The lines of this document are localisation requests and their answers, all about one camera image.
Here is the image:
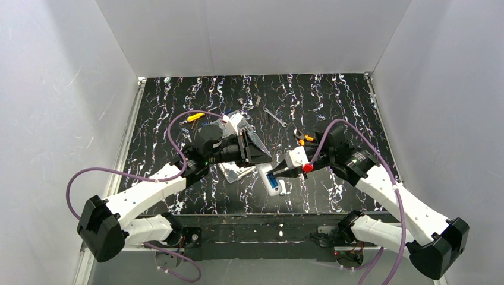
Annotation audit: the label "white remote control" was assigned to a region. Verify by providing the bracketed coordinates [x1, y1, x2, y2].
[256, 163, 285, 197]

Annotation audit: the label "blue battery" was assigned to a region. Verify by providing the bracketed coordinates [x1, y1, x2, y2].
[266, 174, 279, 191]

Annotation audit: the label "white battery cover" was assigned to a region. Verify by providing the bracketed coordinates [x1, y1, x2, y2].
[279, 185, 287, 195]

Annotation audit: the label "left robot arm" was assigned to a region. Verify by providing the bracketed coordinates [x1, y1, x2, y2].
[77, 125, 272, 262]

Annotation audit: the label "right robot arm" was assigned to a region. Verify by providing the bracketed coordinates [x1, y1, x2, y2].
[265, 125, 470, 280]

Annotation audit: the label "clear plastic organizer box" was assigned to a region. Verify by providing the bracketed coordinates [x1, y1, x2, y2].
[218, 110, 255, 183]

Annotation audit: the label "orange black pliers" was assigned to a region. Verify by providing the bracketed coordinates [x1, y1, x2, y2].
[294, 128, 314, 146]

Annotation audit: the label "blue silver wrench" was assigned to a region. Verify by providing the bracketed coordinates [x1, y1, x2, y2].
[263, 107, 288, 128]

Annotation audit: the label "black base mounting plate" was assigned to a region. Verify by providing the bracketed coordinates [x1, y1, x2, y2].
[141, 212, 355, 262]

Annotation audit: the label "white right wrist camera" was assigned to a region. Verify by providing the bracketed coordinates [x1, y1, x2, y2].
[285, 146, 310, 173]

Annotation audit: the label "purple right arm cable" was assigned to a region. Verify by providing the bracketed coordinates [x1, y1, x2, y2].
[308, 118, 407, 285]

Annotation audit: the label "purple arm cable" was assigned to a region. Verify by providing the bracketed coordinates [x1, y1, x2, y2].
[65, 111, 202, 283]
[308, 118, 407, 285]

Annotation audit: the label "yellow handled screwdriver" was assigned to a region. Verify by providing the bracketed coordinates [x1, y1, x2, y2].
[187, 112, 206, 122]

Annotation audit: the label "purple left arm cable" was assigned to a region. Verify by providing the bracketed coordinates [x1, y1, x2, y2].
[65, 111, 202, 283]

